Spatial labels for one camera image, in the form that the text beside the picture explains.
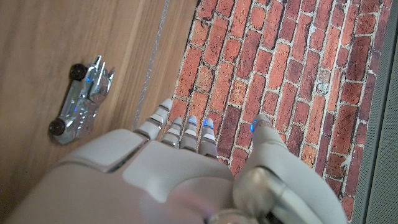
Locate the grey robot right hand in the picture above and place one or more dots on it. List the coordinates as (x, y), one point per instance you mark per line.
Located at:
(174, 174)

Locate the silver toy car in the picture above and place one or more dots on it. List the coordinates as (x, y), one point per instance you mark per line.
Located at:
(79, 102)

